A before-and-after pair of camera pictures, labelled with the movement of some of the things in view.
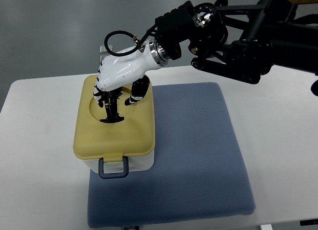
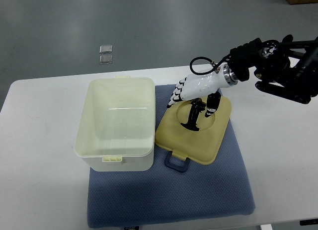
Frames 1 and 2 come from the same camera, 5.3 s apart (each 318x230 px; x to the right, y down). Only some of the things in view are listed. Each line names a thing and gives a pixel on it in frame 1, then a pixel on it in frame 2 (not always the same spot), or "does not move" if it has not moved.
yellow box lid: x=134 y=137 → x=185 y=130
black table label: x=309 y=222 does not move
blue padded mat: x=198 y=172 does not move
